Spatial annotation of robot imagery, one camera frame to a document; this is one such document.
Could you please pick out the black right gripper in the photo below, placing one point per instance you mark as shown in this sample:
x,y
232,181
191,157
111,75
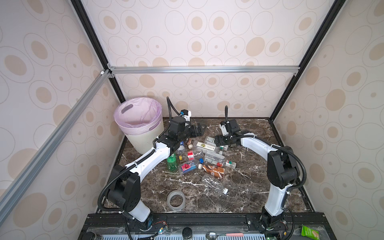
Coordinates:
x,y
216,140

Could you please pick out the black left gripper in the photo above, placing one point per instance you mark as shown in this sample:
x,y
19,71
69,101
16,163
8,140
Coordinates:
x,y
200,133

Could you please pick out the frosted bottle kiwi label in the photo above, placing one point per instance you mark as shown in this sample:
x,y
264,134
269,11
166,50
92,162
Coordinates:
x,y
206,147

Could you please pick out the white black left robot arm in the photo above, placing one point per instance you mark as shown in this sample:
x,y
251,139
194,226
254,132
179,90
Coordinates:
x,y
122,193

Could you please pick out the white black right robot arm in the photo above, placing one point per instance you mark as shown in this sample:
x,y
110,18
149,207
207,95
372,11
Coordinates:
x,y
285,171

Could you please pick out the white plastic waste bin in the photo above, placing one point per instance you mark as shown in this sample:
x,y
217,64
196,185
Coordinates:
x,y
144,142

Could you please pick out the pink bin liner bag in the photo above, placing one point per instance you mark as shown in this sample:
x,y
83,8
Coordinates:
x,y
138,115

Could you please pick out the clear flat bottle middle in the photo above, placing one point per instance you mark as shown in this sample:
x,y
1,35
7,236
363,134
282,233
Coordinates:
x,y
214,155

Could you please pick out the clear bottle green cap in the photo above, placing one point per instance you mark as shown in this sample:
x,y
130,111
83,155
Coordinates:
x,y
220,162

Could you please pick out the clear bottle red label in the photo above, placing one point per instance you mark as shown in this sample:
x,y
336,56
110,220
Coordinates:
x,y
191,155

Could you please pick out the blue label water bottle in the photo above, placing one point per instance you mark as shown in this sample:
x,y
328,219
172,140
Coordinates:
x,y
181,150

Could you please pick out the brown Nescafe bottle front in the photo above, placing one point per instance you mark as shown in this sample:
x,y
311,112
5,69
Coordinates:
x,y
217,172

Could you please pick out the crushed bottle pink label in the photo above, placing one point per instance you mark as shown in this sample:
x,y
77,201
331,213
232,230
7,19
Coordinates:
x,y
187,167

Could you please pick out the green plastic soda bottle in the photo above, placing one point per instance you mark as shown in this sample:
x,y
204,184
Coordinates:
x,y
172,163

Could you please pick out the crushed clear bottle white cap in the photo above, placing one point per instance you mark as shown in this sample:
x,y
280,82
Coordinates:
x,y
214,185

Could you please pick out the clear tape roll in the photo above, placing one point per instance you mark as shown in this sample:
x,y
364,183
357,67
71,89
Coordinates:
x,y
176,200

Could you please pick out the black round knob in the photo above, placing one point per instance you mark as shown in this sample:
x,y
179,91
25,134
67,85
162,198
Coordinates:
x,y
187,233

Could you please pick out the green snack packet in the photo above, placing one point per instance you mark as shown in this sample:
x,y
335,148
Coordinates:
x,y
310,233

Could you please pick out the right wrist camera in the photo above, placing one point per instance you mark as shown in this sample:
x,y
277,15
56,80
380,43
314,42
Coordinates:
x,y
224,129

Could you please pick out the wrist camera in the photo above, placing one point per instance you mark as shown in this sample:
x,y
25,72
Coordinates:
x,y
186,114
224,129

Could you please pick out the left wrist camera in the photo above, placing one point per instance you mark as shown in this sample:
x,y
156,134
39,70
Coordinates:
x,y
186,114

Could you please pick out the aluminium frame bar back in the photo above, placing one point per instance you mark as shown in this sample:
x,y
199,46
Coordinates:
x,y
208,70

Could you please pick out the aluminium frame bar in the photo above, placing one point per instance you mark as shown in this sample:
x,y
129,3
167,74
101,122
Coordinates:
x,y
208,70
20,185

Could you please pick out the metal spoon red handle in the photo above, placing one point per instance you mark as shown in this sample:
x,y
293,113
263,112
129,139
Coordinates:
x,y
214,236

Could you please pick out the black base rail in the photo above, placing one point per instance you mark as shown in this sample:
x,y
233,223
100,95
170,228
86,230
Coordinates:
x,y
170,226

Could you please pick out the black frame post left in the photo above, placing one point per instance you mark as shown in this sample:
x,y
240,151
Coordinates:
x,y
96,45

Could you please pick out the black frame post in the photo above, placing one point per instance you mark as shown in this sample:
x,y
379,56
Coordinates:
x,y
325,26
96,45

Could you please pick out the black frame post right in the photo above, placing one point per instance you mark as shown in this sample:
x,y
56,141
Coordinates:
x,y
325,26

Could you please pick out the aluminium frame bar left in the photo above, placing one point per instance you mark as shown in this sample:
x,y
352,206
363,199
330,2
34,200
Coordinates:
x,y
20,185

